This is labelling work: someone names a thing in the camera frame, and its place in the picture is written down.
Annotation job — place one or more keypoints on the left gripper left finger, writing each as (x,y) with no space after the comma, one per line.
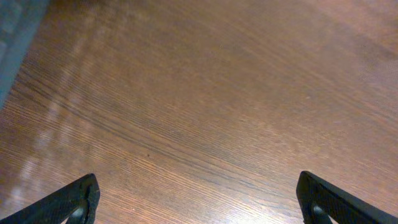
(74,203)

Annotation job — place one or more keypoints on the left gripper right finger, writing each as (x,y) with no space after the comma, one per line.
(323,202)

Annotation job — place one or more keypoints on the grey plastic mesh basket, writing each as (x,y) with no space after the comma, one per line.
(20,20)

